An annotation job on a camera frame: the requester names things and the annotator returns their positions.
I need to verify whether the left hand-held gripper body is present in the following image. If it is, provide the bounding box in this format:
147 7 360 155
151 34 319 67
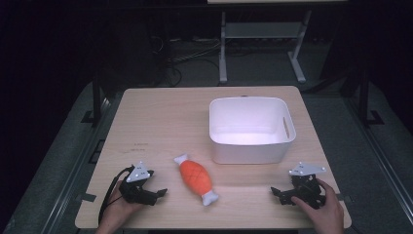
118 161 158 207

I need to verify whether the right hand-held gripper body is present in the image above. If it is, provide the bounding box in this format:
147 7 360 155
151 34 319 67
278 162 327 210

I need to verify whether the orange plush meat toy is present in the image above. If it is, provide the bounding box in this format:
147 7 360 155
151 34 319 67
173 153 219 207

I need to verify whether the white plastic bin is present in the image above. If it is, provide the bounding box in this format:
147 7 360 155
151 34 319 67
208 96 297 165

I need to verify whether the person's right hand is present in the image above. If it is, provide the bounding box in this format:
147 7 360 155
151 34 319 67
290 177 345 234

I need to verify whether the person's left hand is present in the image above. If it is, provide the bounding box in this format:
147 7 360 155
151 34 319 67
94 189 144 234

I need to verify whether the white metal stand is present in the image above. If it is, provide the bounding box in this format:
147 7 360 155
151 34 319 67
218 9 313 84

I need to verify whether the black cable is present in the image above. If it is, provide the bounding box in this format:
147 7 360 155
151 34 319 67
97 165 134 225

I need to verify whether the black metal frame post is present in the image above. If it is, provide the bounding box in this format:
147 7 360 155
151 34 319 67
355 64 385 128
81 69 108 126

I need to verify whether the bundle of floor cables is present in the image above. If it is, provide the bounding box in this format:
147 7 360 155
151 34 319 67
150 33 223 87

